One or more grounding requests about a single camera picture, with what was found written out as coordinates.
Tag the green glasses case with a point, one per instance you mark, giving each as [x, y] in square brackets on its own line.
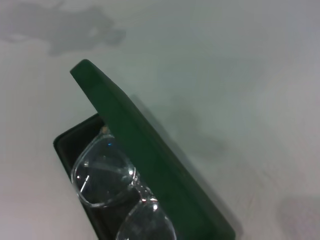
[155, 160]

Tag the clear plastic glasses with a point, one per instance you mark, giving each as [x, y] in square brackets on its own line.
[100, 175]

